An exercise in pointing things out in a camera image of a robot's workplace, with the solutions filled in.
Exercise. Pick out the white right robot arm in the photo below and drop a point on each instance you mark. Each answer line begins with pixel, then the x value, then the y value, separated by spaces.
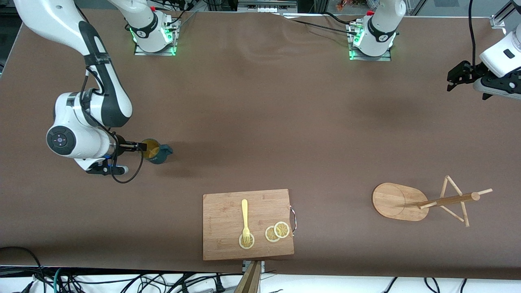
pixel 101 81

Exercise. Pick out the wooden cutting board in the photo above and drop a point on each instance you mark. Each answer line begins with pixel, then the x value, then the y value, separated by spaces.
pixel 224 228

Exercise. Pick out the wooden mug rack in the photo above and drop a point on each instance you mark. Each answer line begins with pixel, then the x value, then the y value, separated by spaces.
pixel 399 201

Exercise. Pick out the teal mug yellow inside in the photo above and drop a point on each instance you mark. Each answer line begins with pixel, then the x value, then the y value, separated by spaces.
pixel 156 154

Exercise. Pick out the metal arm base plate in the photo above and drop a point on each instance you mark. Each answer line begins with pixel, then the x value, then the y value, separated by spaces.
pixel 368 58
pixel 140 52

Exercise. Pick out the aluminium cell frame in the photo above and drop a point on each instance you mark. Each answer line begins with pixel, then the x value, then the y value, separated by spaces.
pixel 498 20

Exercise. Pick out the brown table cover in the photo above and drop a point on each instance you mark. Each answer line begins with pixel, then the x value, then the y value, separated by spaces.
pixel 260 122

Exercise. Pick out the yellow plastic fork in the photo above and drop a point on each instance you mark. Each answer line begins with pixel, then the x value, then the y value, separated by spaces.
pixel 244 211

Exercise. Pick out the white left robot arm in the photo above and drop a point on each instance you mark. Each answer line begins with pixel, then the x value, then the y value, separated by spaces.
pixel 378 28

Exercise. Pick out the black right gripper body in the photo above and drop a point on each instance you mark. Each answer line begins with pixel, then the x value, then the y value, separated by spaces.
pixel 121 145

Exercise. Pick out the wooden post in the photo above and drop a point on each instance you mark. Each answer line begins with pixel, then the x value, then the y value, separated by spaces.
pixel 249 280

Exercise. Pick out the small metal bracket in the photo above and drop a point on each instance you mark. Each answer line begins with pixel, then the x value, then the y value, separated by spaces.
pixel 260 266

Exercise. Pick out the grey power strip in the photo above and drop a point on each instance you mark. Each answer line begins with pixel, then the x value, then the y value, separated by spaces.
pixel 266 6

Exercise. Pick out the lemon slice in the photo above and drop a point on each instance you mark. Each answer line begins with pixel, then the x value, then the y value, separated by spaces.
pixel 246 243
pixel 281 230
pixel 269 235

